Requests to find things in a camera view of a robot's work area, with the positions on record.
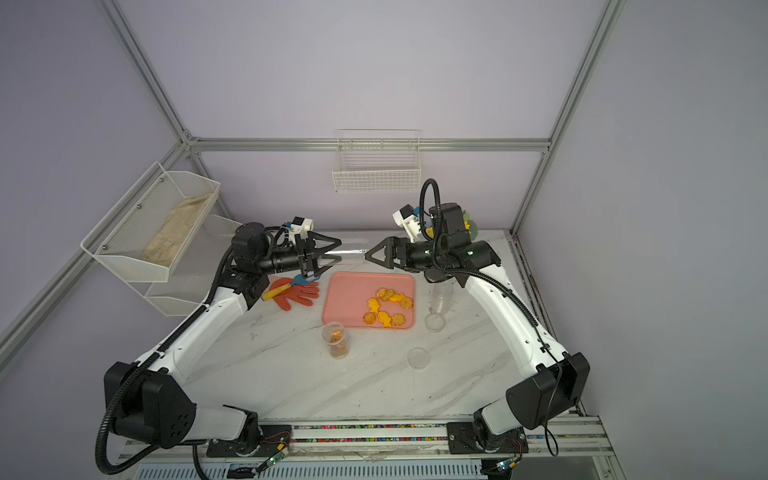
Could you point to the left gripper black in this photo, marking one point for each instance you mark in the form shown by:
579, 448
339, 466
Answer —
307, 257

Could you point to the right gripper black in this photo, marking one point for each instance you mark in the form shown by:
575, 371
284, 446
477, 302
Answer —
398, 252

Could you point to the clear jar with cookies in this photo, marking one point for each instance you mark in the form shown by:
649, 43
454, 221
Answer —
441, 300

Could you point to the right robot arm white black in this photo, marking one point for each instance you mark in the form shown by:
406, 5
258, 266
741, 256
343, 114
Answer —
438, 244

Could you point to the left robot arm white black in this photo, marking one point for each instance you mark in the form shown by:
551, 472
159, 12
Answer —
147, 407

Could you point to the clear jar with pretzels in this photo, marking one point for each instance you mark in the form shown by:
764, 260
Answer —
334, 336

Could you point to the blue yellow garden rake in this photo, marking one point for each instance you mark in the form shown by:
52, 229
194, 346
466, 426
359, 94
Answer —
301, 281

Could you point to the red rubber glove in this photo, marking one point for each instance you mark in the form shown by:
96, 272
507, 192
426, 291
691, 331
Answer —
294, 296

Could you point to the pink plastic tray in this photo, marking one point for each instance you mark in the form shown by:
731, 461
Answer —
348, 291

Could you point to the orange cookie pile on tray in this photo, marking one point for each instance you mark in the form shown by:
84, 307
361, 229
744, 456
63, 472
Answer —
388, 309

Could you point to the yellow sunflower bouquet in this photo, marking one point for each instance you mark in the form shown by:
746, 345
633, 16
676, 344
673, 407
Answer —
472, 229

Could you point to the lower white mesh shelf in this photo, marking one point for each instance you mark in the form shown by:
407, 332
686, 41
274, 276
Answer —
191, 280

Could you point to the white mesh shelf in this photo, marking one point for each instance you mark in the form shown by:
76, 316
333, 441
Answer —
191, 280
117, 241

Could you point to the beige cloth in shelf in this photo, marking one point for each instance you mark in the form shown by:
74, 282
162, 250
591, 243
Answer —
166, 244

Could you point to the upper white mesh shelf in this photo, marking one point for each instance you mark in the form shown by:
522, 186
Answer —
117, 241

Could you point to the white wire wall basket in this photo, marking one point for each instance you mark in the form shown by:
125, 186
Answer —
377, 161

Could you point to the aluminium mounting rail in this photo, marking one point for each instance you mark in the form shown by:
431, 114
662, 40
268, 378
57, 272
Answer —
568, 435

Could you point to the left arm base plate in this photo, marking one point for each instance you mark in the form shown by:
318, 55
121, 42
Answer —
270, 437

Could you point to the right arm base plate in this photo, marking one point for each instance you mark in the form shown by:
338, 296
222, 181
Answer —
474, 438

